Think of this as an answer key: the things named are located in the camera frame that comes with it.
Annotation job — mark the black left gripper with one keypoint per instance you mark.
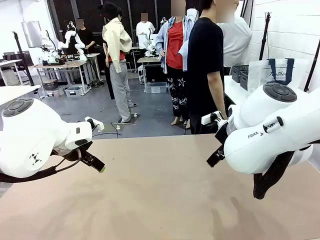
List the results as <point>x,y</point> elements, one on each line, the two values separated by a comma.
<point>75,154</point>

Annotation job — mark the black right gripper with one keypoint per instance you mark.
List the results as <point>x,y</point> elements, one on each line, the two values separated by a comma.
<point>222,135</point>

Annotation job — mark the grey plastic basket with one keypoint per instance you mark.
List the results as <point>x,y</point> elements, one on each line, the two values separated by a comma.
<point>244,80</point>
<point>237,71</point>

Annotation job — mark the person's right forearm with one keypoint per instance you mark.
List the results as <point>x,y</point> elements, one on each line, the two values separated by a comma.
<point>213,95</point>

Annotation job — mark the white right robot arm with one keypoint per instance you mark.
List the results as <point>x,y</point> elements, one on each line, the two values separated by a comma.
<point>262,130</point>

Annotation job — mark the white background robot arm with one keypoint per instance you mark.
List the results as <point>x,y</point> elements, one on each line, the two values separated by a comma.
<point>50,45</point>
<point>72,37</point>

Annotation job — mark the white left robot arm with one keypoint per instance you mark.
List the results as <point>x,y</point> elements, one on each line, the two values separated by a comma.
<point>30,140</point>

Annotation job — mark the flat floor plate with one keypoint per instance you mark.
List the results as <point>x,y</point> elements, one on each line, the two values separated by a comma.
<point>110,128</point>

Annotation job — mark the white side table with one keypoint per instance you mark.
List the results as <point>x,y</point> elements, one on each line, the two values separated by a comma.
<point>232,90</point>

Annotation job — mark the clear plastic storage bin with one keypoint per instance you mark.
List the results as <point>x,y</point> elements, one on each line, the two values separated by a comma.
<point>156,87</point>
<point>73,91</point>
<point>53,93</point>

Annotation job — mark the dark storage crate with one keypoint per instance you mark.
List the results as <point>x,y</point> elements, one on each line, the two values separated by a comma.
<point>49,85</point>

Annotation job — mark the white computer tower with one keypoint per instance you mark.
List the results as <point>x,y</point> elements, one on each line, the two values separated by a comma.
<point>141,73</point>

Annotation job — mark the person in cream hoodie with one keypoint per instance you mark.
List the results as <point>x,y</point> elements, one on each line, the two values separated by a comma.
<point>117,62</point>

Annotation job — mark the long background work table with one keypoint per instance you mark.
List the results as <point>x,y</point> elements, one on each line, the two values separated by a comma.
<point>62,65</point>

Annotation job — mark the black box under table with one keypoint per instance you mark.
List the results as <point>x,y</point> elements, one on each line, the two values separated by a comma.
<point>155,72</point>

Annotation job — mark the person in black T-shirt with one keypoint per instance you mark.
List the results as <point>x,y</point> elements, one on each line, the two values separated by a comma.
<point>205,50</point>

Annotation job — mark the mannequin with blue shirt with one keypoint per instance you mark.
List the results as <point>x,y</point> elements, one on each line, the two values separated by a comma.
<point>175,50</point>

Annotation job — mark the small background table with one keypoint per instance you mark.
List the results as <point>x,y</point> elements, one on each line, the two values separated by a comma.
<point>148,60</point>

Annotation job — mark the white shirt figure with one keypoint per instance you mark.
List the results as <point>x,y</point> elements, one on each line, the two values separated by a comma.
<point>237,40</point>

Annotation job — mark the background person in black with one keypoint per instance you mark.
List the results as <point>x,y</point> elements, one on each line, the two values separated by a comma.
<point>85,37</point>

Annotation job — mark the black office chair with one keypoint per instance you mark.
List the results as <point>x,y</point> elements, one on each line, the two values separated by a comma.
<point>23,58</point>

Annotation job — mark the small white background robot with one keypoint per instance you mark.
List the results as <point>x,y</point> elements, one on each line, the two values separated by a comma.
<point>150,46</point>

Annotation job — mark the black tripod stand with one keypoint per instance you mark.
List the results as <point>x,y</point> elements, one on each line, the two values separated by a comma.
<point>265,35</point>
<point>22,57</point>

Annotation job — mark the white background desk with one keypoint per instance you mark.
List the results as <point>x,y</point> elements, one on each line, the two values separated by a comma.
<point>10,65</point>

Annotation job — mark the black slanted stand pole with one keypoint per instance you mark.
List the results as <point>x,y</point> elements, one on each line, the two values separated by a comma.
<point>312,65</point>

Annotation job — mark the background person white T-shirt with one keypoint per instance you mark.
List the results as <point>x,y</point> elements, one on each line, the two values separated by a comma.
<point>145,27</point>

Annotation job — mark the grey panel board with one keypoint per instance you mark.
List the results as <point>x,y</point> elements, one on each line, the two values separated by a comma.
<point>32,33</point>

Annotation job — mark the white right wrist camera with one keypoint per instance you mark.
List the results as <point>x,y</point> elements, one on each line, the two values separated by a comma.
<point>207,118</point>

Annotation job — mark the mannequin metal base plate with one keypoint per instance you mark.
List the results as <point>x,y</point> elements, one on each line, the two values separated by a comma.
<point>127,120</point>

